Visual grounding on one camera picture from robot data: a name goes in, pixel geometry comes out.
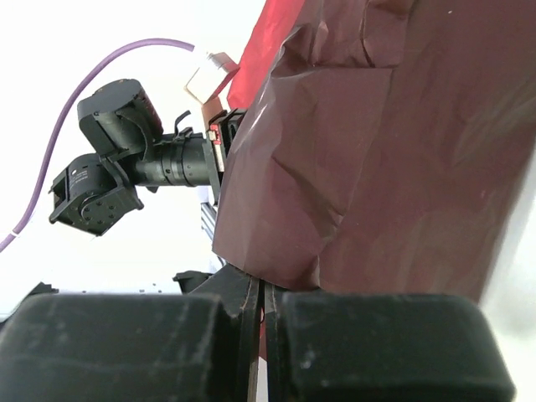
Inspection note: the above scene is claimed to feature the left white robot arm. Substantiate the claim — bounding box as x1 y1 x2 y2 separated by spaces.
49 79 246 236

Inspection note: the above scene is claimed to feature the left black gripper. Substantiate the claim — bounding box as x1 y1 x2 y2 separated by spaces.
207 108 247 205

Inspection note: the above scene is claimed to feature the red wrapping paper sheet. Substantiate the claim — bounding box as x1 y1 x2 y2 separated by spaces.
213 1 535 302

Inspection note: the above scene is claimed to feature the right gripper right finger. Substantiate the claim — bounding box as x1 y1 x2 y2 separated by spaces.
265 285 516 401

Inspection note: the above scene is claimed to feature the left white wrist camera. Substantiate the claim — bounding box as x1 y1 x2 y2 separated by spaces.
184 52 240 105

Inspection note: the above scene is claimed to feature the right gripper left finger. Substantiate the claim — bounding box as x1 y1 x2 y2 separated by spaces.
1 265 260 401

